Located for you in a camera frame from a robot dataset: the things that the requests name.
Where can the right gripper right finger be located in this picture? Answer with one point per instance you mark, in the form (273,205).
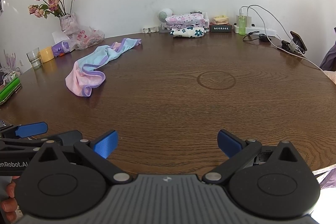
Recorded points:
(265,181)

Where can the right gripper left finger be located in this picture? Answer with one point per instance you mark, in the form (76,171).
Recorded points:
(63,182)

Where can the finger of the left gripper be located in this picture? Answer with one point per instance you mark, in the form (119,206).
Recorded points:
(65,138)
(23,131)

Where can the pink blue purple garment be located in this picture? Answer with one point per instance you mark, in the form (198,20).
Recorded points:
(85,75)

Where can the person's left hand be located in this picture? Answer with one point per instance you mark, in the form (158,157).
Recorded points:
(9,204)

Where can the green case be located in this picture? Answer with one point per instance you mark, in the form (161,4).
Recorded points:
(9,89)

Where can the clear drinking glass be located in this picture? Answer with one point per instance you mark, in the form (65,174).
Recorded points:
(34,58)

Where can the yellow cup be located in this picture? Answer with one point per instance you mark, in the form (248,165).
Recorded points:
(46,54)

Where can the purple tissue pack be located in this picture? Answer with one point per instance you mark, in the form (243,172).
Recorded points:
(60,48)

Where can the clear plastic bag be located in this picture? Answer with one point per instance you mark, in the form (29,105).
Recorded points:
(85,38)

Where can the wrapped flower vase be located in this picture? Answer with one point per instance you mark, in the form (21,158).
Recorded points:
(69,24)

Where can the white clip strip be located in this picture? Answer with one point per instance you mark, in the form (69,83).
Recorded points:
(149,30)

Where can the dried rose bouquet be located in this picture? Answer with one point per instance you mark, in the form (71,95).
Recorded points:
(57,8)

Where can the phone on stand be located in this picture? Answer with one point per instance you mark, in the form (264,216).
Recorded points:
(295,45)

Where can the white power strip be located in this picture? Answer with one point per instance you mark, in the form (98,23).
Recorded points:
(261,30)

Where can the white robot speaker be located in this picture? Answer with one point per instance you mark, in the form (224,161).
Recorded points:
(163,14)

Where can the black red box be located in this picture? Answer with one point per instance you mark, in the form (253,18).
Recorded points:
(220,28)

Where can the white teal floral cloth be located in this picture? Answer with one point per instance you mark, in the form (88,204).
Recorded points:
(188,32)

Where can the white charger adapter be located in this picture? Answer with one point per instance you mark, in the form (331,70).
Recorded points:
(248,18)

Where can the green spray bottle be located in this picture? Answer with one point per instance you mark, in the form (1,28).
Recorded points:
(242,22)

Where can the yellow tissue packs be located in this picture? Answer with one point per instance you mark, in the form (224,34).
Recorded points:
(220,20)

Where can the pink floral folded cloth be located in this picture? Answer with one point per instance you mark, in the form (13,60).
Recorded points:
(186,20)

